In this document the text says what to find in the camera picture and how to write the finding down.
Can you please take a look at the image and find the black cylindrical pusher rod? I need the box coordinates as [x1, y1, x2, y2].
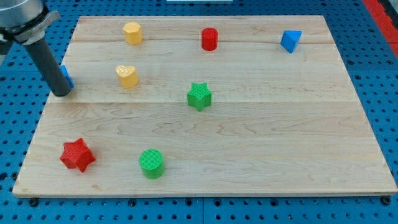
[24, 38, 72, 96]

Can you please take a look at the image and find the blue cube block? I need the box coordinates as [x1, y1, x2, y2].
[60, 65, 75, 89]

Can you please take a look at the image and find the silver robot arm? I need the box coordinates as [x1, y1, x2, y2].
[1, 0, 72, 96]

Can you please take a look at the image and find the yellow hexagon block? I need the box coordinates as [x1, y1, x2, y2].
[123, 22, 143, 45]

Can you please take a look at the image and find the yellow heart block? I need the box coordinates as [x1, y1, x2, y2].
[115, 65, 139, 88]

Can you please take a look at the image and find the red star block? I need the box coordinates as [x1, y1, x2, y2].
[60, 138, 96, 173]

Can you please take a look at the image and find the light wooden board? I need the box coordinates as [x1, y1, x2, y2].
[13, 16, 397, 198]

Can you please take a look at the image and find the green cylinder block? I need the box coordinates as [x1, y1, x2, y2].
[139, 149, 165, 179]

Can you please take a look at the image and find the green star block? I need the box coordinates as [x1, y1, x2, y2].
[187, 83, 212, 111]

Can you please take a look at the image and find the red cylinder block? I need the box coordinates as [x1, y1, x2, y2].
[201, 27, 218, 51]

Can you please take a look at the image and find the blue triangular prism block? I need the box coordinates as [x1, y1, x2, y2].
[280, 30, 302, 54]

